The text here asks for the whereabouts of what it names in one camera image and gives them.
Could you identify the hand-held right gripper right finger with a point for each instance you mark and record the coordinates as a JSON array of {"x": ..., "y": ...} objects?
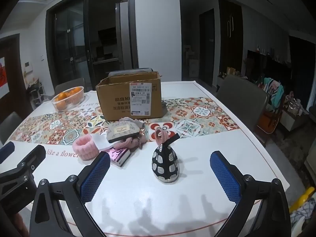
[{"x": 226, "y": 177}]

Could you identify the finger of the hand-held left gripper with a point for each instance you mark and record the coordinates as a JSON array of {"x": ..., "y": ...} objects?
[
  {"x": 6, "y": 151},
  {"x": 34, "y": 156}
]

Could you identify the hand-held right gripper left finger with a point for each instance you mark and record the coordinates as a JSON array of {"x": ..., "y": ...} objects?
[{"x": 95, "y": 175}]

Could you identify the pink fluffy wristband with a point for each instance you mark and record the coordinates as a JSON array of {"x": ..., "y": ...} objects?
[{"x": 82, "y": 148}]

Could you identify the pink printed tissue packet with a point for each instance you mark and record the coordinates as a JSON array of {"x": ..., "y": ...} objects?
[{"x": 121, "y": 156}]

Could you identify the black white patterned sock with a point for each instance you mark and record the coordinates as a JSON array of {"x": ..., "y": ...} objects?
[{"x": 164, "y": 164}]

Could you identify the brown cardboard box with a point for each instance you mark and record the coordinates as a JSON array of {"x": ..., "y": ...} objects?
[{"x": 116, "y": 98}]

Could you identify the grey dining chair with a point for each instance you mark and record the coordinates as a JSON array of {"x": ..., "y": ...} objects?
[
  {"x": 69, "y": 86},
  {"x": 242, "y": 103},
  {"x": 133, "y": 71},
  {"x": 9, "y": 124}
]

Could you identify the beige fabric pouch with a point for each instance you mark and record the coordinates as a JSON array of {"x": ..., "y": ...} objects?
[{"x": 123, "y": 131}]

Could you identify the white shoe rack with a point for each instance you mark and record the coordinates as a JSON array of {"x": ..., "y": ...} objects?
[{"x": 35, "y": 92}]

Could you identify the white fruit basket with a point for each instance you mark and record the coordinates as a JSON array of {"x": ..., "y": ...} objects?
[{"x": 70, "y": 102}]

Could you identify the pile of oranges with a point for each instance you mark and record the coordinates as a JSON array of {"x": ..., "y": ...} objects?
[{"x": 63, "y": 96}]

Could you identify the grey cloth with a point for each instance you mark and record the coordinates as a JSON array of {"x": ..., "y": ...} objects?
[{"x": 135, "y": 121}]

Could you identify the brown wooden chair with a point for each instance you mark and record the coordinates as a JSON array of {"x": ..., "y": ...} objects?
[{"x": 267, "y": 119}]

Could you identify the red paper door poster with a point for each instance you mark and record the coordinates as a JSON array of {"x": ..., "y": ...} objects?
[{"x": 2, "y": 74}]

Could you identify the yellow plastic toy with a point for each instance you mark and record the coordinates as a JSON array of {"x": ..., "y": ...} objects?
[{"x": 305, "y": 197}]

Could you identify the checked cloth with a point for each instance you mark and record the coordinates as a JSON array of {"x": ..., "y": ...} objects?
[{"x": 301, "y": 213}]

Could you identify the white television cabinet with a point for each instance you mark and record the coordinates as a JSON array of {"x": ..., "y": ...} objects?
[{"x": 293, "y": 121}]

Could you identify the brown entrance door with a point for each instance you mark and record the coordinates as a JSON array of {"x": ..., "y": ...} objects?
[{"x": 13, "y": 61}]

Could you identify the pile of colourful clothes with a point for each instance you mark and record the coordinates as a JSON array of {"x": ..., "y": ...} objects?
[{"x": 272, "y": 91}]

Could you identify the yellow gift bags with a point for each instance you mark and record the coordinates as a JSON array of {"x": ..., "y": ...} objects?
[{"x": 232, "y": 71}]

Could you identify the white hallway carton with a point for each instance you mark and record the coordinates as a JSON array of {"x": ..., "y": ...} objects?
[{"x": 193, "y": 68}]

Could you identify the dark sliding glass door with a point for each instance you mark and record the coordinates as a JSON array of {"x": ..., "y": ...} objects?
[{"x": 71, "y": 44}]

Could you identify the black television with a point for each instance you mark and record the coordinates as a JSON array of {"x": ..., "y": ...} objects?
[{"x": 259, "y": 61}]

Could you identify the dark interior door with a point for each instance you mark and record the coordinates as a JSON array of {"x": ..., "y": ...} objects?
[{"x": 206, "y": 47}]

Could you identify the dark wooden cabinet door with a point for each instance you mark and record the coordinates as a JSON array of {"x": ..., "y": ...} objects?
[{"x": 230, "y": 44}]

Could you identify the white wall intercom panel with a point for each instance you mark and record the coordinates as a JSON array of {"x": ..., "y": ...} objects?
[{"x": 28, "y": 67}]

